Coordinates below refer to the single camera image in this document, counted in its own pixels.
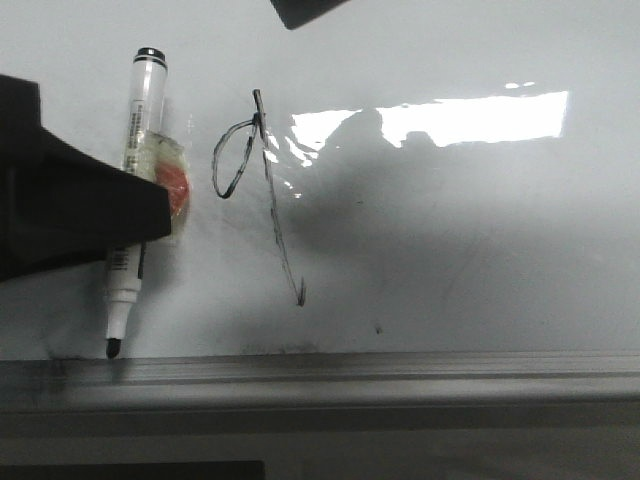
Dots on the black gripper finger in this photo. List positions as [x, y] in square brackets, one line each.
[296, 13]
[59, 206]

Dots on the white whiteboard marker black tip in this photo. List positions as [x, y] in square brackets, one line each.
[124, 266]

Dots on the white whiteboard with aluminium frame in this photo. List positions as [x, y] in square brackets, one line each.
[403, 213]

